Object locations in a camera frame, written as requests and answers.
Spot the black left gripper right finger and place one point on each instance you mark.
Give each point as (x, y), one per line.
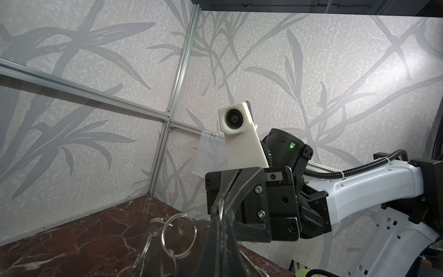
(232, 264)

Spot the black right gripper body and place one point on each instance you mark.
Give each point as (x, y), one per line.
(296, 210)

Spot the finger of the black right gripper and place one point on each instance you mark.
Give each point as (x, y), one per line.
(239, 197)

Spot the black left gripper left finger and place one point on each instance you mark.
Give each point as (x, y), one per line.
(211, 260)

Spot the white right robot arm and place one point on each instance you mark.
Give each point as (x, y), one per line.
(409, 192)

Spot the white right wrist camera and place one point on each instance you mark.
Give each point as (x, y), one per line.
(243, 147)

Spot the white wire mesh basket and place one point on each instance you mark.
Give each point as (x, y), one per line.
(211, 154)

